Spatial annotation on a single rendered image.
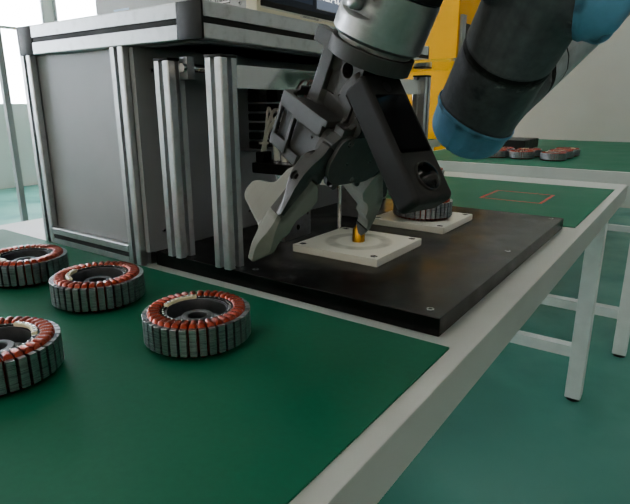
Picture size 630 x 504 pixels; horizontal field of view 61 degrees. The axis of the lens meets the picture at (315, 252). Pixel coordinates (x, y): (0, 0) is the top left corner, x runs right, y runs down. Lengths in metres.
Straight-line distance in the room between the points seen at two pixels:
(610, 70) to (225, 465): 5.86
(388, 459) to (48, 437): 0.26
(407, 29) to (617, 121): 5.67
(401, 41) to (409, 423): 0.30
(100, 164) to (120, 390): 0.50
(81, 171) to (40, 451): 0.61
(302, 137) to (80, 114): 0.54
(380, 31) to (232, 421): 0.32
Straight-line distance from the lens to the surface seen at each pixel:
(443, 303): 0.63
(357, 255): 0.77
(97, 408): 0.49
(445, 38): 4.54
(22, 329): 0.59
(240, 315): 0.55
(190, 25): 0.73
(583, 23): 0.43
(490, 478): 1.66
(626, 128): 6.06
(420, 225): 0.98
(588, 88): 6.11
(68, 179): 1.02
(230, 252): 0.74
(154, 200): 0.86
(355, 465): 0.40
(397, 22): 0.43
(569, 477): 1.74
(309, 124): 0.47
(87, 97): 0.94
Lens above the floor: 0.99
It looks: 16 degrees down
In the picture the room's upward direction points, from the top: straight up
